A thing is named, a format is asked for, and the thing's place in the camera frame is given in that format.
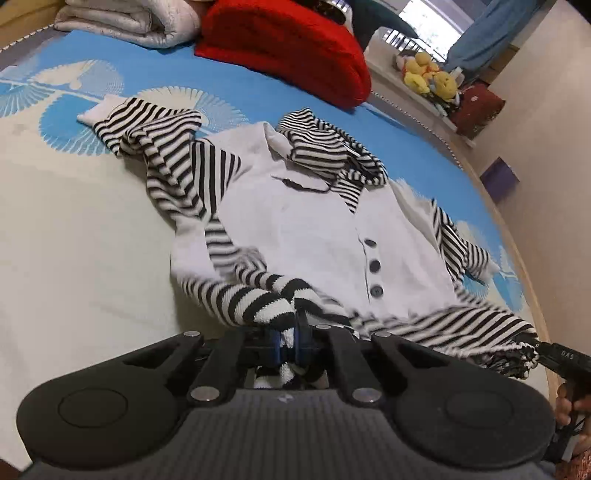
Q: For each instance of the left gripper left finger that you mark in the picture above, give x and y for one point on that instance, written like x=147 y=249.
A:
x=122 y=409

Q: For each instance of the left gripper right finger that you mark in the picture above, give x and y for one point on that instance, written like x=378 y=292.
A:
x=449 y=410

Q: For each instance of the black white striped garment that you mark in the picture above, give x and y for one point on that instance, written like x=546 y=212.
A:
x=298 y=222

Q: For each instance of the person right hand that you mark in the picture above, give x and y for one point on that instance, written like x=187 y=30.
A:
x=579 y=466

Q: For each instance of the blue white patterned bedspread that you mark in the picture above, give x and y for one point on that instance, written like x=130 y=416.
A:
x=84 y=253

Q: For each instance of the purple box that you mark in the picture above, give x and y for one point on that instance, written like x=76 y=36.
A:
x=499 y=180

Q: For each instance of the dark red cushion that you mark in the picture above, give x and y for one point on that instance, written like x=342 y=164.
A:
x=479 y=106

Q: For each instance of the yellow plush toys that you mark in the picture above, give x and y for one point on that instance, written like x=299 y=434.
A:
x=424 y=76

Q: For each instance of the blue curtain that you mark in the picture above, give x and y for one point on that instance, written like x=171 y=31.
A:
x=490 y=34

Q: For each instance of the folded grey white quilt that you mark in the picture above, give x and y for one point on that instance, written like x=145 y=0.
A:
x=150 y=24

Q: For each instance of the red knitted blanket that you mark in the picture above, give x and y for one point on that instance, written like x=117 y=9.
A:
x=290 y=42

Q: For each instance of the dark teal garment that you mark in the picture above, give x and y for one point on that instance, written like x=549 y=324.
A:
x=370 y=15

